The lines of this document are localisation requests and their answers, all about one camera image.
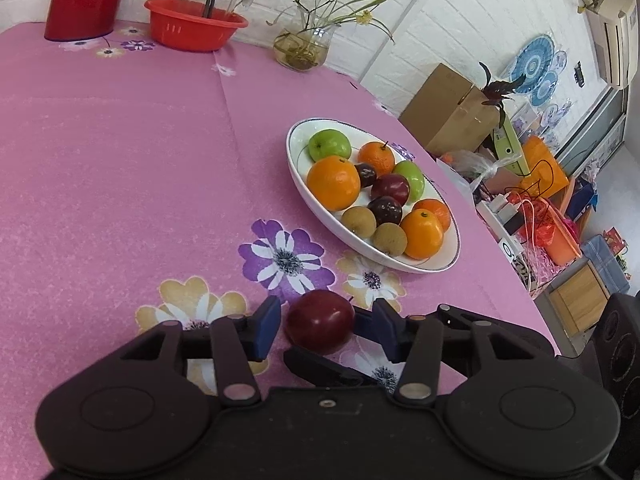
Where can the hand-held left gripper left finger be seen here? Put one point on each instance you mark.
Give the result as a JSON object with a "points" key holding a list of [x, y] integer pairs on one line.
{"points": [[267, 327]]}

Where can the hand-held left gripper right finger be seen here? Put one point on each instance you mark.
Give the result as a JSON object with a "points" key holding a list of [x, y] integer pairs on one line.
{"points": [[390, 332]]}

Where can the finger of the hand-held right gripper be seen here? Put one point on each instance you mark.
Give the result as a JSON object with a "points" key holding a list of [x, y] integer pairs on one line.
{"points": [[532, 344], [320, 367]]}

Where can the brown kiwi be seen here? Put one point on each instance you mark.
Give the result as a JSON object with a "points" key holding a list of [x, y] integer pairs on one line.
{"points": [[389, 238], [357, 220]]}

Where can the orange with stem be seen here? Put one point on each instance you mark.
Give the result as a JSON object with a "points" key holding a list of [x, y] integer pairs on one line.
{"points": [[377, 159], [421, 235]]}

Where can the green apple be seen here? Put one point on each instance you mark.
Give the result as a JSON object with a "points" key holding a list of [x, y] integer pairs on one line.
{"points": [[327, 145], [412, 177]]}

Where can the small dark red plum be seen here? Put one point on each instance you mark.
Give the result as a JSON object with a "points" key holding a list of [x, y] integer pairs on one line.
{"points": [[366, 175]]}

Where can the white plate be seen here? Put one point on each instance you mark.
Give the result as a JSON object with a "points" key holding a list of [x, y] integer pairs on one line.
{"points": [[300, 155]]}

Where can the wooden cabinet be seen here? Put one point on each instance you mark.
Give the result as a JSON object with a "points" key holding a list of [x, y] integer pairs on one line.
{"points": [[580, 295]]}

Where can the blue denim box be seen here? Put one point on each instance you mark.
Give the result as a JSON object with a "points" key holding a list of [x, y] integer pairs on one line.
{"points": [[605, 260]]}

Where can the orange plastic basket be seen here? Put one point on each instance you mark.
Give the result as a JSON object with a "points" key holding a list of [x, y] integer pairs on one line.
{"points": [[565, 245]]}

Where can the red plastic bag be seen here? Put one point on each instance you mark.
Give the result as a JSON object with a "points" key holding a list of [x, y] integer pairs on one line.
{"points": [[542, 230]]}

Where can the white power strip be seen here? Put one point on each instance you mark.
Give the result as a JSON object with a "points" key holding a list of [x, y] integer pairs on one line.
{"points": [[492, 215]]}

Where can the blue bag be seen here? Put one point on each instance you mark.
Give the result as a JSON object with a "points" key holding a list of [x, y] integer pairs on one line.
{"points": [[582, 197]]}

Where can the white pouch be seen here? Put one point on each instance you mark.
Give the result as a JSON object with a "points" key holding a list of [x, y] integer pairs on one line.
{"points": [[457, 182]]}

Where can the orange bag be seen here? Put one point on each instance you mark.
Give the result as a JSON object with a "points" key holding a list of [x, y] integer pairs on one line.
{"points": [[542, 160]]}

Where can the clear plastic bag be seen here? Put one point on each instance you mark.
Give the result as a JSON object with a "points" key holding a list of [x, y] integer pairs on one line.
{"points": [[475, 165]]}

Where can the glass window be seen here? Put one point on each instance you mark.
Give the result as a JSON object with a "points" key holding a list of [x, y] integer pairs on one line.
{"points": [[600, 135]]}

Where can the pink floral tablecloth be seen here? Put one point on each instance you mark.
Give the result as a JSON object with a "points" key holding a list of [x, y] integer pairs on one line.
{"points": [[125, 160]]}

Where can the small blue patterned fan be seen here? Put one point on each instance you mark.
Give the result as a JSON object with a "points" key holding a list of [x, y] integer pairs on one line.
{"points": [[557, 62], [551, 115], [565, 109], [545, 89]]}

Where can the cardboard box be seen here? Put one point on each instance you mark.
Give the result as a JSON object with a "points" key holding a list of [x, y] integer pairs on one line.
{"points": [[450, 110]]}

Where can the dark purple plant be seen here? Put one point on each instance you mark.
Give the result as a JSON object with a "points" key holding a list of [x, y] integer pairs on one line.
{"points": [[495, 90]]}

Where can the glass vase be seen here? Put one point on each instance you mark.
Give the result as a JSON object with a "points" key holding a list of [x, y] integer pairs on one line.
{"points": [[300, 52]]}

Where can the large blue patterned fan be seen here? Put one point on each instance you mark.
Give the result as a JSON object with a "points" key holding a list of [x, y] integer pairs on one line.
{"points": [[532, 62]]}

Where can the red plastic basket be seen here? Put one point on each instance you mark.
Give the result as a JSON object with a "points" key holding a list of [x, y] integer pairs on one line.
{"points": [[190, 35]]}

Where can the white air conditioner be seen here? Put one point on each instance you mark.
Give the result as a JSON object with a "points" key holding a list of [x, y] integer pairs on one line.
{"points": [[617, 35]]}

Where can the red thermos jug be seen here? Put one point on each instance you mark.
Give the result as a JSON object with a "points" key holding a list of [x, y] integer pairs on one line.
{"points": [[80, 0]]}

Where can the black wall fixture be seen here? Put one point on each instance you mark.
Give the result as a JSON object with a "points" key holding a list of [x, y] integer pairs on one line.
{"points": [[579, 74]]}

